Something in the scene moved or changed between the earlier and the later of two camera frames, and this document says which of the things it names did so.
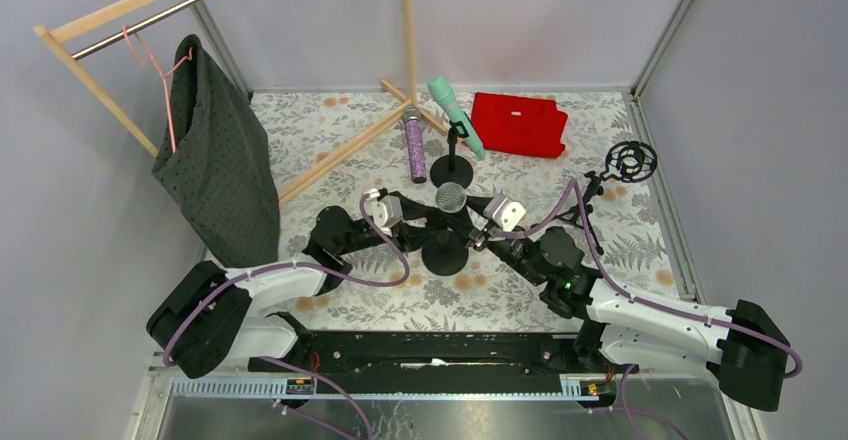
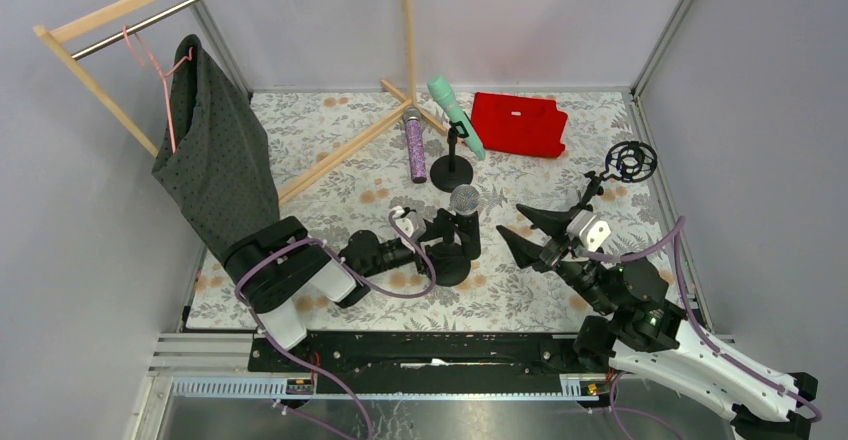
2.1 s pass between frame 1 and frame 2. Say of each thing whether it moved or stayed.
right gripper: moved
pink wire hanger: stayed
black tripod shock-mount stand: stayed
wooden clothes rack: stayed
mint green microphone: stayed
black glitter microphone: moved
